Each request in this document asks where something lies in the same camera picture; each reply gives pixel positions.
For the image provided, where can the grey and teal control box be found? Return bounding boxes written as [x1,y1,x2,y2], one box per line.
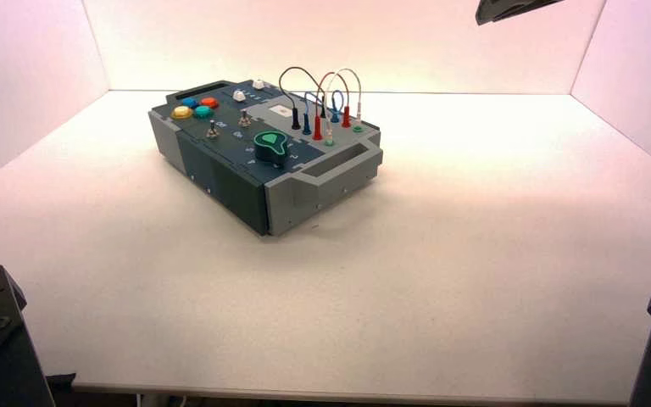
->
[147,79,385,237]

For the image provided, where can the green and black rotary knob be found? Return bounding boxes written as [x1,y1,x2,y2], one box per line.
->
[253,131,290,167]

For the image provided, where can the white jumper cable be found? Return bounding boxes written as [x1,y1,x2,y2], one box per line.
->
[323,68,364,142]

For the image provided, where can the black jumper cable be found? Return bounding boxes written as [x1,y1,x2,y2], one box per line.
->
[278,66,328,131]

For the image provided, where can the blue jumper cable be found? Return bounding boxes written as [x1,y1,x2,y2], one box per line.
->
[302,89,344,137]

